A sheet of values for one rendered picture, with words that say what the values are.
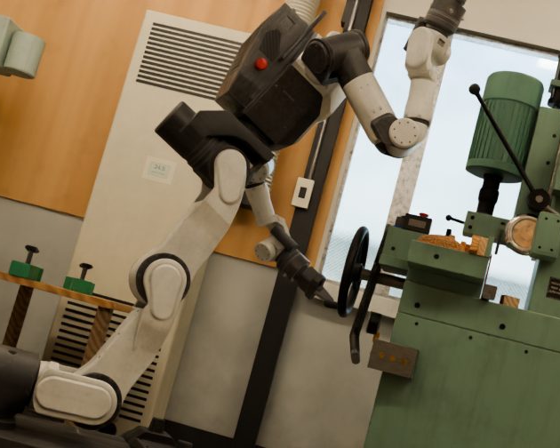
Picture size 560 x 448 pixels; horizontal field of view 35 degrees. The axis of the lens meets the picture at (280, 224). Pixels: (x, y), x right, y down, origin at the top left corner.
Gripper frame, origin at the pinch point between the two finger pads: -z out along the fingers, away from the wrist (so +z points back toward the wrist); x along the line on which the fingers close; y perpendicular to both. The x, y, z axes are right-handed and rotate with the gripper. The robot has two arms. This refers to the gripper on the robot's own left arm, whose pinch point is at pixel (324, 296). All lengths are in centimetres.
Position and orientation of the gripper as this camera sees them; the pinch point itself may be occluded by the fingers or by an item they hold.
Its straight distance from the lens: 283.9
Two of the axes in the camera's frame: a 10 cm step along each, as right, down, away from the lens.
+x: 1.4, -4.7, -8.7
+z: -6.9, -6.8, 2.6
